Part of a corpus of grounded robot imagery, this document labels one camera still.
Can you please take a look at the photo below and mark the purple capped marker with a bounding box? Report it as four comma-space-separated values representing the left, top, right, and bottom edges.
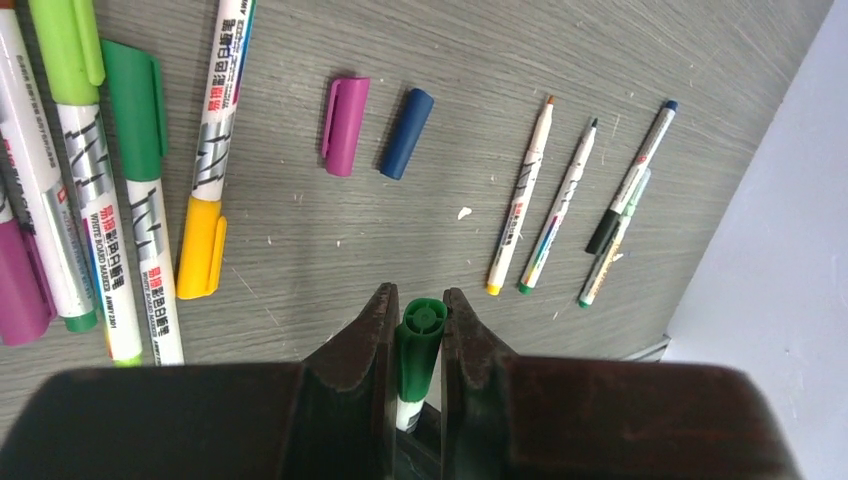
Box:
1, 1, 98, 333
518, 117, 599, 295

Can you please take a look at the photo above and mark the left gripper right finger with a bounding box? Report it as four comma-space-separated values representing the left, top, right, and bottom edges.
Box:
441, 288, 800, 479

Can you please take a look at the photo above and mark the lime capped marker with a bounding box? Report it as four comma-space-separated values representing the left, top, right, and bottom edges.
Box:
29, 0, 143, 367

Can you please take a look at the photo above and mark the yellow capped marker far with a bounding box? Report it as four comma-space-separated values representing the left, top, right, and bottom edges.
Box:
1, 189, 57, 346

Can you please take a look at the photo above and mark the black capped blue marker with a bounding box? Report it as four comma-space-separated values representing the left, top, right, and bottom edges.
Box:
585, 100, 678, 255

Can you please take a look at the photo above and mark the green capped marker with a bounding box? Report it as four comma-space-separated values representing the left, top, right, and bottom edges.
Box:
394, 297, 448, 433
101, 40, 185, 366

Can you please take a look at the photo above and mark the clear capped green pen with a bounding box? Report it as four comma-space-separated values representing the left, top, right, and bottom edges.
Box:
578, 168, 652, 308

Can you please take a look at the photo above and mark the blue pen cap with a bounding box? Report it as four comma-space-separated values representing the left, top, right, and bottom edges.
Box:
380, 88, 435, 180

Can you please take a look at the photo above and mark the purple pen cap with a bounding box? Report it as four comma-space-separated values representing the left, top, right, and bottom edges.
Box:
321, 77, 370, 177

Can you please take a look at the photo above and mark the yellow capped marker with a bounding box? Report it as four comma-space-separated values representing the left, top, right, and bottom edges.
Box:
176, 0, 257, 300
1, 189, 57, 346

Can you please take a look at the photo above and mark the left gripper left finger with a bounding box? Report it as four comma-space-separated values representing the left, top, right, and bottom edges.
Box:
1, 283, 399, 479

